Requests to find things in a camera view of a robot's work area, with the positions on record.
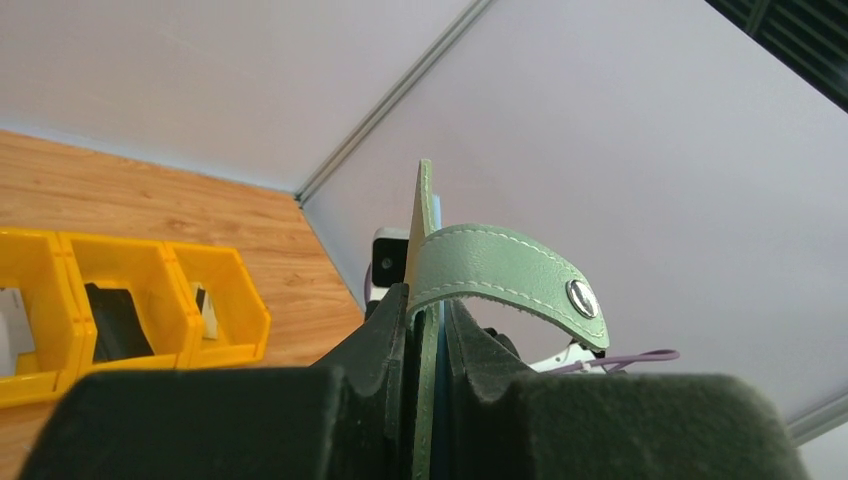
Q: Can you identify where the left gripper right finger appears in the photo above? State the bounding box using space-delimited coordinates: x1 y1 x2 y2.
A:
446 301 808 479

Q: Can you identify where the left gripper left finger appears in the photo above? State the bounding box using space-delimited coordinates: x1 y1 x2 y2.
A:
20 284 409 479

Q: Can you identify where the green card holder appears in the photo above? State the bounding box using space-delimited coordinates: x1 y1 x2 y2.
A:
405 159 610 479

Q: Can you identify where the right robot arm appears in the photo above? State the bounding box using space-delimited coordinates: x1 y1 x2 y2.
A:
484 327 607 374

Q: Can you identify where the gold card in bin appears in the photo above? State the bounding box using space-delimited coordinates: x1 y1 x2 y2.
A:
190 282 218 340

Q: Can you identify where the black card in bin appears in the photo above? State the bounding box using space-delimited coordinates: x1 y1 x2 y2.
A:
85 283 154 363

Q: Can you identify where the silver card in bin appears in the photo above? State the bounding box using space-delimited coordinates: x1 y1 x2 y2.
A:
1 287 35 377

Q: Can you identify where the yellow three-compartment bin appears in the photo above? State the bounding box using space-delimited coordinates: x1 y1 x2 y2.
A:
1 227 271 408

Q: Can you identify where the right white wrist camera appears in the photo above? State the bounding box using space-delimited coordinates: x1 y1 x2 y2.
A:
364 227 409 303

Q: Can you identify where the aluminium frame rail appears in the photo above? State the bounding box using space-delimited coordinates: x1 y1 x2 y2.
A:
293 0 495 208

